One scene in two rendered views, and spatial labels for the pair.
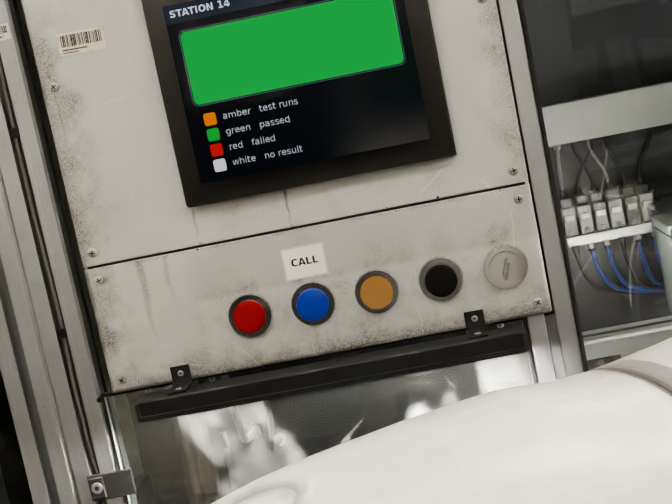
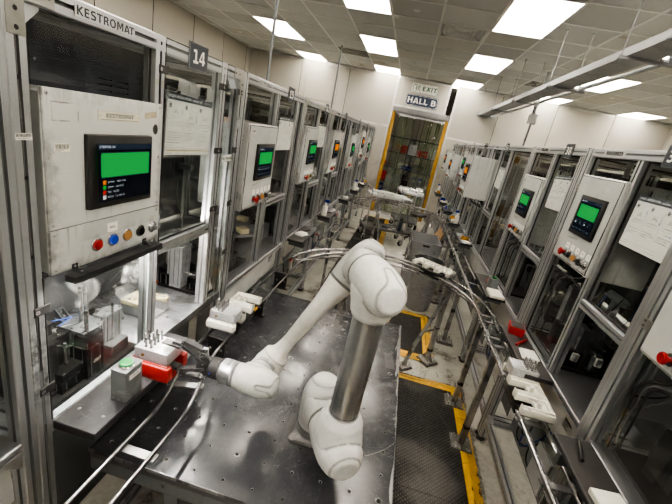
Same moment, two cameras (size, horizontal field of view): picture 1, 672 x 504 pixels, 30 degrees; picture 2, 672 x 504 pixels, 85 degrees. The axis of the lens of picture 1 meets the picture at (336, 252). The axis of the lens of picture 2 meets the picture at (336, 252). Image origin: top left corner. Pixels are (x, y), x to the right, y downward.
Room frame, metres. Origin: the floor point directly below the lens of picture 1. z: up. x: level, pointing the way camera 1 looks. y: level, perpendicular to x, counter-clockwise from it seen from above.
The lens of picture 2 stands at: (0.42, 1.04, 1.87)
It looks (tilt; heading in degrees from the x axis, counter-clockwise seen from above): 18 degrees down; 273
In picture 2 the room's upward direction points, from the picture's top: 12 degrees clockwise
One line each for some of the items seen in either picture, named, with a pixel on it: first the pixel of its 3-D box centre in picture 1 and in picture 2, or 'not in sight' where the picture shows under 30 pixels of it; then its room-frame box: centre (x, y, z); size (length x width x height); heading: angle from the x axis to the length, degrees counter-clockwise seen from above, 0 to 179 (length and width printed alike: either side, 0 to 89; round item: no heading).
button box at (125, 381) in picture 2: not in sight; (124, 377); (1.06, 0.09, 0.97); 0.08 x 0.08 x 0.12; 85
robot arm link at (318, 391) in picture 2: not in sight; (322, 401); (0.41, -0.17, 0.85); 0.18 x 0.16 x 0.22; 114
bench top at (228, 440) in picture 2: not in sight; (296, 369); (0.57, -0.57, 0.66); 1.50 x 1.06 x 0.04; 85
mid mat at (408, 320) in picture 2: not in sight; (404, 330); (-0.30, -2.48, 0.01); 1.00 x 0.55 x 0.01; 85
